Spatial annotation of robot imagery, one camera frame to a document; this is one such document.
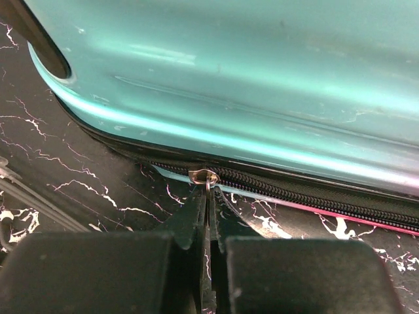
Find silver zipper pull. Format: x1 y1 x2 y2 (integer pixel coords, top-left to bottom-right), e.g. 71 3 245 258
188 169 220 191

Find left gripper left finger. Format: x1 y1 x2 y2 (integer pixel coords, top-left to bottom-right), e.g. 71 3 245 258
1 188 207 313

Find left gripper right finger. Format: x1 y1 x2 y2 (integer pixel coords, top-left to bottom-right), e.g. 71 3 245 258
208 188 403 313

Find black wire basket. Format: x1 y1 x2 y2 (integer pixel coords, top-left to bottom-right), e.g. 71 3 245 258
1 156 92 253

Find pink teal cartoon suitcase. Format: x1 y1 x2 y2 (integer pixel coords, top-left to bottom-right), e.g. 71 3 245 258
1 1 418 235

